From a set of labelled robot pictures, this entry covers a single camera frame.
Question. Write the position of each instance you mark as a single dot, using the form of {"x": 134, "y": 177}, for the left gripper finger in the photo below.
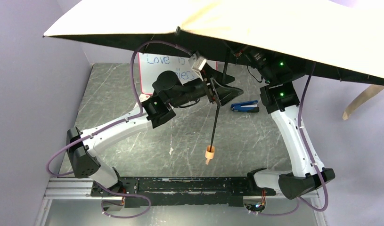
{"x": 227, "y": 94}
{"x": 217, "y": 80}

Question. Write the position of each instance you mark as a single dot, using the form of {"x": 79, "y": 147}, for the blue and black stapler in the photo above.
{"x": 246, "y": 107}

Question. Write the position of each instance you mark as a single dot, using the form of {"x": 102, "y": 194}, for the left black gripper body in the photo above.
{"x": 212, "y": 92}

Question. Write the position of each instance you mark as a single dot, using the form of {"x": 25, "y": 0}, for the red framed whiteboard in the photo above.
{"x": 151, "y": 65}

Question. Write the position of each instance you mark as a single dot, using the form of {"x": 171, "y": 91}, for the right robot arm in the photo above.
{"x": 282, "y": 103}

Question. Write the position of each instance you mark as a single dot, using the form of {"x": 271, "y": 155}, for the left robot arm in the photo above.
{"x": 169, "y": 93}

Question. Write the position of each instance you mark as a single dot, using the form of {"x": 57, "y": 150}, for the beige and black umbrella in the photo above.
{"x": 346, "y": 43}

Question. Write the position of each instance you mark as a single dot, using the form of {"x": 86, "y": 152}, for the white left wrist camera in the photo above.
{"x": 197, "y": 63}

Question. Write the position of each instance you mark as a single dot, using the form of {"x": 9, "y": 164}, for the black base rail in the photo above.
{"x": 194, "y": 190}

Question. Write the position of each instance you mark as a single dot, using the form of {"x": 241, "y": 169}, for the aluminium frame rail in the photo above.
{"x": 79, "y": 189}

